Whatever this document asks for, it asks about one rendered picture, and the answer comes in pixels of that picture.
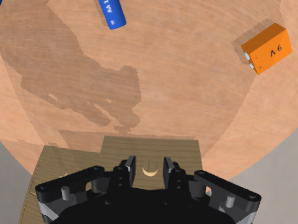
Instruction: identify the tan wooden chest of drawers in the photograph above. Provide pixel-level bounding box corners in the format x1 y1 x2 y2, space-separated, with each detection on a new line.
18 145 100 224

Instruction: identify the brown drawer front with small knob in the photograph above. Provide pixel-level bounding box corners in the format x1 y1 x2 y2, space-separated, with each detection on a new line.
97 136 203 190
30 148 99 195
21 196 46 224

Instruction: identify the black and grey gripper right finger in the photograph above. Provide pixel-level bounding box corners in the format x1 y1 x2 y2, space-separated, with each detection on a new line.
163 157 262 224

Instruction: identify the orange nine-volt battery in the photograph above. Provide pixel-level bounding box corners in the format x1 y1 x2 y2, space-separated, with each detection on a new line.
241 23 292 75

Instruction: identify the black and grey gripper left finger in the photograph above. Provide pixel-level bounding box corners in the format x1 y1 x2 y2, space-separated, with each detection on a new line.
35 156 136 224

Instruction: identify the blue aa battery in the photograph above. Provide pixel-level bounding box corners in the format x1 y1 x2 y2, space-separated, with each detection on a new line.
98 0 127 30

